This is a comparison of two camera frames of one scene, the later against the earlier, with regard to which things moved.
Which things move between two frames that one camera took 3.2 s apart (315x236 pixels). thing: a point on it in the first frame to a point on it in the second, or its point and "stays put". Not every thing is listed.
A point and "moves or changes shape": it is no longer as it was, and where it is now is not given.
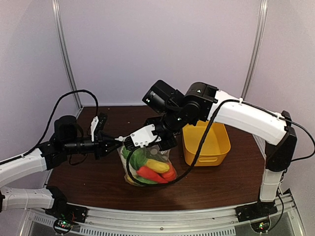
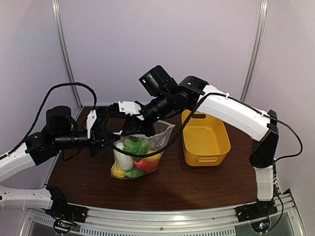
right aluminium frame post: x=264 y=7 stays put
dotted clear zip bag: x=146 y=166 moves or changes shape
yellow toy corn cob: x=159 y=167 to x=153 y=158
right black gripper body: x=172 y=124 to x=164 y=105
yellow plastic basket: x=215 y=147 stays put
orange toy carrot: x=150 y=174 to x=147 y=165
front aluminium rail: x=222 y=222 stays put
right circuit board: x=261 y=226 stays put
